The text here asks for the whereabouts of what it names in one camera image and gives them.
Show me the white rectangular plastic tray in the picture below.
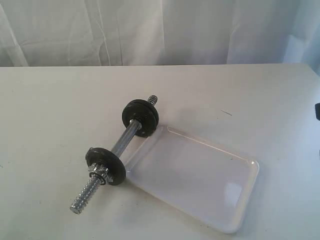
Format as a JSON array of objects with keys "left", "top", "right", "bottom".
[{"left": 125, "top": 125, "right": 259, "bottom": 234}]

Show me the black weight plate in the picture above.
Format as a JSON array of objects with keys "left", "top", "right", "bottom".
[
  {"left": 85, "top": 147, "right": 126, "bottom": 186},
  {"left": 131, "top": 99, "right": 159, "bottom": 138},
  {"left": 122, "top": 99, "right": 155, "bottom": 138}
]

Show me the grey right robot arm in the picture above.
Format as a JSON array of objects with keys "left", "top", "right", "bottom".
[{"left": 314, "top": 103, "right": 320, "bottom": 121}]

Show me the white backdrop curtain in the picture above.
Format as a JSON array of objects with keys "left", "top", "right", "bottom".
[{"left": 0, "top": 0, "right": 320, "bottom": 72}]

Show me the chrome spinlock collar nut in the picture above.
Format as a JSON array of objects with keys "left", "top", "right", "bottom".
[{"left": 88, "top": 163, "right": 114, "bottom": 185}]

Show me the chrome threaded dumbbell bar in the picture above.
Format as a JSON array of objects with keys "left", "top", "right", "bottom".
[{"left": 69, "top": 95, "right": 158, "bottom": 215}]

